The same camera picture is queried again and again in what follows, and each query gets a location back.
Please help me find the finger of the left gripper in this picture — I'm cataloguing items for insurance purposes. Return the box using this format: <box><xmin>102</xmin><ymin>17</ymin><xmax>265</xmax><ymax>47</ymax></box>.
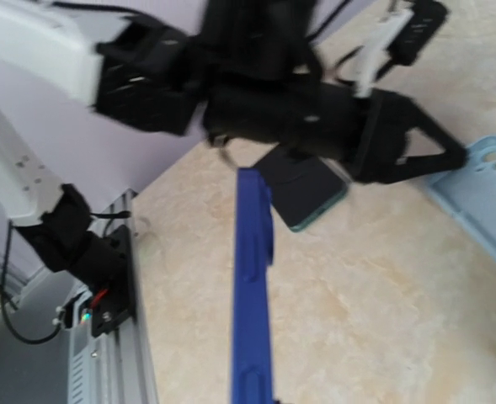
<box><xmin>377</xmin><ymin>93</ymin><xmax>467</xmax><ymax>183</ymax></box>

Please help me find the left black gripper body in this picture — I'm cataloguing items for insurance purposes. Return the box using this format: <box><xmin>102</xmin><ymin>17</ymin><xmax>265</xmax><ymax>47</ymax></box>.
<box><xmin>348</xmin><ymin>90</ymin><xmax>407</xmax><ymax>183</ymax></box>

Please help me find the light blue phone case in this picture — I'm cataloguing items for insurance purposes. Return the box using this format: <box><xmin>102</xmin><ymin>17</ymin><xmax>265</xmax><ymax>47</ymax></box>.
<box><xmin>424</xmin><ymin>136</ymin><xmax>496</xmax><ymax>261</ymax></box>

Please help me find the blue-edged phone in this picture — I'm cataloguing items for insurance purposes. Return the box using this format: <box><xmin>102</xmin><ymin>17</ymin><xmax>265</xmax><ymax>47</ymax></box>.
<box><xmin>231</xmin><ymin>168</ymin><xmax>275</xmax><ymax>403</ymax></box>

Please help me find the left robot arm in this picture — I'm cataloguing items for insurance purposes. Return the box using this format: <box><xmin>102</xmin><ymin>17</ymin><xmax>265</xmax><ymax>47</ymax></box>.
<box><xmin>0</xmin><ymin>1</ymin><xmax>467</xmax><ymax>183</ymax></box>

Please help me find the teal-edged phone left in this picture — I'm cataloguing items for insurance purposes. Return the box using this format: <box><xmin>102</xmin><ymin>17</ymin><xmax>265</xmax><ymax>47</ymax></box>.
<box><xmin>253</xmin><ymin>146</ymin><xmax>348</xmax><ymax>232</ymax></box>

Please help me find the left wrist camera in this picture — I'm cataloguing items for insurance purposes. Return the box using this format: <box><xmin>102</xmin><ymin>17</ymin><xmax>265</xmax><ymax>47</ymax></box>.
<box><xmin>353</xmin><ymin>1</ymin><xmax>449</xmax><ymax>98</ymax></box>

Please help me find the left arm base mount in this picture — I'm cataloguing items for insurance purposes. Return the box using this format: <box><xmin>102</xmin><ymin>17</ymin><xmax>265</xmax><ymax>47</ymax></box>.
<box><xmin>61</xmin><ymin>225</ymin><xmax>137</xmax><ymax>338</ymax></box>

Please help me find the aluminium front rail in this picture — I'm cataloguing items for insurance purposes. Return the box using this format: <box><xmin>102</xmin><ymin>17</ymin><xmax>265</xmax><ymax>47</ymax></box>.
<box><xmin>67</xmin><ymin>189</ymin><xmax>158</xmax><ymax>403</ymax></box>

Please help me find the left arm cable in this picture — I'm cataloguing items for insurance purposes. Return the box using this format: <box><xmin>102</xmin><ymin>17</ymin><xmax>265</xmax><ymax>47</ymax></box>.
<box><xmin>0</xmin><ymin>218</ymin><xmax>67</xmax><ymax>344</ymax></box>

